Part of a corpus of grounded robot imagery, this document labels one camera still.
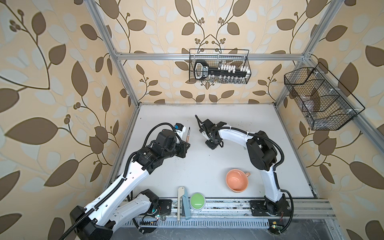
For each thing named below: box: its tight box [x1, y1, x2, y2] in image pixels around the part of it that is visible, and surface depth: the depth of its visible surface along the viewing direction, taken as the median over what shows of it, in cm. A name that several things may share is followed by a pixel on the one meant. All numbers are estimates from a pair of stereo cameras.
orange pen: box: [186, 126, 191, 143], surface depth 74 cm
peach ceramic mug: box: [226, 169, 251, 193], surface depth 82 cm
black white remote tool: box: [194, 60, 247, 80], surface depth 85 cm
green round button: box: [190, 192, 206, 211], surface depth 76 cm
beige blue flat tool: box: [177, 186, 191, 222], surface depth 75 cm
